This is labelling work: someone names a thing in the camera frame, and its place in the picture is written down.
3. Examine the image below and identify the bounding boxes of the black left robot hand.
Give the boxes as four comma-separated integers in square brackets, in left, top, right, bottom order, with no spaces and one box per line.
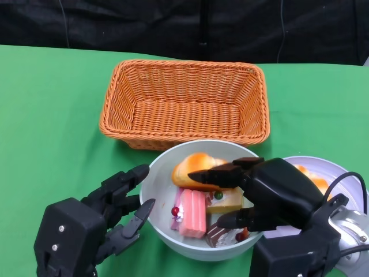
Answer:
[80,164,156,257]

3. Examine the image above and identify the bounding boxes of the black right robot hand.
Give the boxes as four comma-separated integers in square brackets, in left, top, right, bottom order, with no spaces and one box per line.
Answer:
[187,157,325,233]

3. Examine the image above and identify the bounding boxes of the ring-shaped orange bread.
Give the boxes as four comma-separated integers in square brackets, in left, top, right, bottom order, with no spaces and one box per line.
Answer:
[292,163,335,200]

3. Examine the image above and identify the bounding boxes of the yellow cake slice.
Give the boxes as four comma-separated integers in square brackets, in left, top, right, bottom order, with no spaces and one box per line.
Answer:
[205,189,244,214]

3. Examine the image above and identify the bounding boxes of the pale green bowl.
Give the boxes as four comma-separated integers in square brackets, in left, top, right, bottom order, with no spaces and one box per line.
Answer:
[139,139,265,262]

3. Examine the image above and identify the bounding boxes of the chocolate cake slice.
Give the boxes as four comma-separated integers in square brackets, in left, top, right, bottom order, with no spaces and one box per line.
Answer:
[206,220,250,249]

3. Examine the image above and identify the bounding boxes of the shell-shaped orange bread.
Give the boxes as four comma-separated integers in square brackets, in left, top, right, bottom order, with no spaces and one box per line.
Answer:
[172,152,231,191]

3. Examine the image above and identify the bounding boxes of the pink cake slice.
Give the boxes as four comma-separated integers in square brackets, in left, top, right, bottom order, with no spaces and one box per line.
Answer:
[170,189,208,239]

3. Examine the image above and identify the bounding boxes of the lavender round plate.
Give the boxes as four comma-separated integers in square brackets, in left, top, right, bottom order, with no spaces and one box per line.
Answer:
[263,155,369,240]

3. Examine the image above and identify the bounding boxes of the orange wicker basket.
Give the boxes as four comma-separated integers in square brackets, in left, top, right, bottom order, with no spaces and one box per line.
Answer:
[99,59,271,151]

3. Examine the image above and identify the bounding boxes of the green tablecloth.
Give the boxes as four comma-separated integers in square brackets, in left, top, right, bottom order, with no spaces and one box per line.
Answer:
[0,44,369,277]

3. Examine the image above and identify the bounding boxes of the black backdrop curtain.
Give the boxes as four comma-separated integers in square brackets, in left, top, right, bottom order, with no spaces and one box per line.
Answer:
[0,0,369,66]

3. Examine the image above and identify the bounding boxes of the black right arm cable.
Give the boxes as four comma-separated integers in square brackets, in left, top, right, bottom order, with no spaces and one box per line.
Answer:
[322,171,368,203]

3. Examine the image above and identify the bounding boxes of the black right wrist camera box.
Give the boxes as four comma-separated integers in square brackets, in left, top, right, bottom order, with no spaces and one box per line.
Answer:
[249,193,349,277]

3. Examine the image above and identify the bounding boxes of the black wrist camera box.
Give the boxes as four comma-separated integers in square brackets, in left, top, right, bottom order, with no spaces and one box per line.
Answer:
[33,197,106,277]
[249,193,349,277]

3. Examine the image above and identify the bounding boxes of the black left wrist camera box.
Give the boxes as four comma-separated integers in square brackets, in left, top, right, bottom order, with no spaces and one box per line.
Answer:
[33,197,106,277]

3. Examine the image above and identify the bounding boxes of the thin white hanging cable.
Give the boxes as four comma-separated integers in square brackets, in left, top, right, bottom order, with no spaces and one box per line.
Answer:
[276,0,287,63]
[58,0,70,48]

